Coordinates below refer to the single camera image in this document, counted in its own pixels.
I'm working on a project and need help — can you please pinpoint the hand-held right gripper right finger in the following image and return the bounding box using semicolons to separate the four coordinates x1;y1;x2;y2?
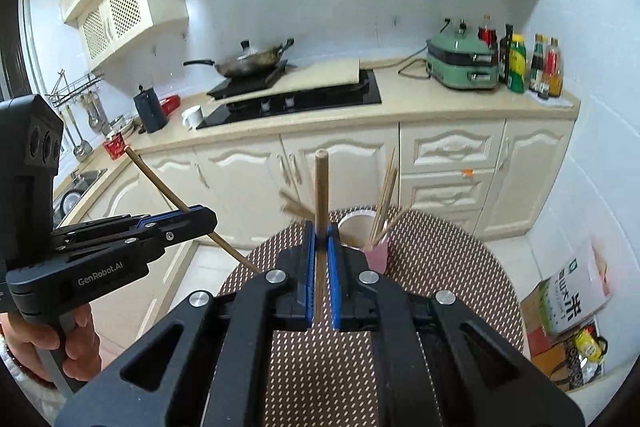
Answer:
327;224;586;427

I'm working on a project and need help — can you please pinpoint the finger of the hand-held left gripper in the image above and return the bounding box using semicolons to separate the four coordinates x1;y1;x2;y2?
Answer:
54;208;219;269
52;205;207;241

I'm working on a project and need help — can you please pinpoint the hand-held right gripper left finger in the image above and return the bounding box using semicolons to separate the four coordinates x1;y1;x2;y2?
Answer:
55;222;318;427

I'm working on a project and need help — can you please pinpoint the pink cup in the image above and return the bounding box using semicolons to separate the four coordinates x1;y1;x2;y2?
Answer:
337;206;392;275

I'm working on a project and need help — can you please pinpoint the thin light wooden chopstick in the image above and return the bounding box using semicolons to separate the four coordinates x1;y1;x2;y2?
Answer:
371;167;400;243
376;147;397;233
384;207;418;235

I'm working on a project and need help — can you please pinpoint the person's left hand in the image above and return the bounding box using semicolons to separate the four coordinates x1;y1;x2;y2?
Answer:
0;304;102;378

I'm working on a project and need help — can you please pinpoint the metal ladle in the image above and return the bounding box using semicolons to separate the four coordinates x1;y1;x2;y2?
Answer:
65;104;95;158

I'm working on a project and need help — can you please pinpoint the steel sink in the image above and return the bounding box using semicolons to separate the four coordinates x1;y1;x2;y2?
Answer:
52;167;108;215

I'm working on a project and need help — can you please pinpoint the cream sink base cabinet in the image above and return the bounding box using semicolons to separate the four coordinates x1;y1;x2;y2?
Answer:
52;152;201;338

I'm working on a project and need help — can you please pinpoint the cream stove base cabinet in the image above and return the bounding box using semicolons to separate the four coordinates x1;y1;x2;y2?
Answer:
192;119;576;248

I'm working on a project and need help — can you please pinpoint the red patterned cup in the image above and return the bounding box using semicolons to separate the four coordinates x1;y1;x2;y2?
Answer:
103;133;126;159

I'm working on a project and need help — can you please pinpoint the metal utensil rack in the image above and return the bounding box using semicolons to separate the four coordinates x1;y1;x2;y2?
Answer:
45;69;107;110

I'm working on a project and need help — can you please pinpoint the black electric kettle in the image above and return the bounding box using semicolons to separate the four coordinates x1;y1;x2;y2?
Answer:
133;84;169;134

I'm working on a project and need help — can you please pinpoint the dark window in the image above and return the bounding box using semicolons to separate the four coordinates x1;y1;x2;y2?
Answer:
0;0;33;102

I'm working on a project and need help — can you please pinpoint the brown polka-dot tablecloth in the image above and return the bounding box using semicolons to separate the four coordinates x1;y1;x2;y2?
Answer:
216;207;531;427

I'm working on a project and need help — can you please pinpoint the black induction cooker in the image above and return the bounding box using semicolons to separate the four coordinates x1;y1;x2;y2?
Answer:
206;59;290;100

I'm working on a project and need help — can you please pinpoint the black glass gas hob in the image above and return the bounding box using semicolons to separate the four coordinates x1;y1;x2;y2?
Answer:
196;69;382;130

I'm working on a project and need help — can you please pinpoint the wok with lid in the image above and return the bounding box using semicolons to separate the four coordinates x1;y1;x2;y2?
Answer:
182;38;296;80

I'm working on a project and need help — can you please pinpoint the beige cutting board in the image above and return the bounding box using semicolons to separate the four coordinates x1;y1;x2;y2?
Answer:
215;59;361;105

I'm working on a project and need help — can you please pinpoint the beige countertop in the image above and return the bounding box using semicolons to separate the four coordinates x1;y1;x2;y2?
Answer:
52;62;581;202

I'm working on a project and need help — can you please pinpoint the cardboard box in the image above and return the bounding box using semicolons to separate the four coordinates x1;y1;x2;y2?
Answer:
520;282;566;358

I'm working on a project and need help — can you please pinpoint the white and green rice bag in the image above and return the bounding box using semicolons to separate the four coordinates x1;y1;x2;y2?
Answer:
540;237;613;335

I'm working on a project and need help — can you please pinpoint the green electric cooker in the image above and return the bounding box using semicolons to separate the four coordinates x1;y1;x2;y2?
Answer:
425;18;500;90

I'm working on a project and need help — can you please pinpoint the small yellow bottle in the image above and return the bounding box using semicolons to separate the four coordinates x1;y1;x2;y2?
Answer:
574;327;608;363

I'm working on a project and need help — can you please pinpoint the tall dark bottle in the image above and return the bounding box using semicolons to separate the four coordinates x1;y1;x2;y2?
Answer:
498;24;515;82

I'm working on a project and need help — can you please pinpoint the yellow-green bottle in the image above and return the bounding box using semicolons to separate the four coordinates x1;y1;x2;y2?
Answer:
507;34;528;94

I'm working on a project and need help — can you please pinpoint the dark bottle with red label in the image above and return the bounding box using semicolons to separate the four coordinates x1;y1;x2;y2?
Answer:
477;14;497;50

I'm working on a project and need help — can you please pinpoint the dark bottle with green label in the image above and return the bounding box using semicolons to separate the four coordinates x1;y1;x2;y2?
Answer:
529;34;547;94

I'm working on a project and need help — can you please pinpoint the cream lattice wall cabinet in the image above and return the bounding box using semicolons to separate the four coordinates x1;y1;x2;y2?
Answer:
77;0;190;70

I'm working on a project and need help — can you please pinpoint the beaded bracelet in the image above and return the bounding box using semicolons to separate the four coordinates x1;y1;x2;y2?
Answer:
0;332;58;390

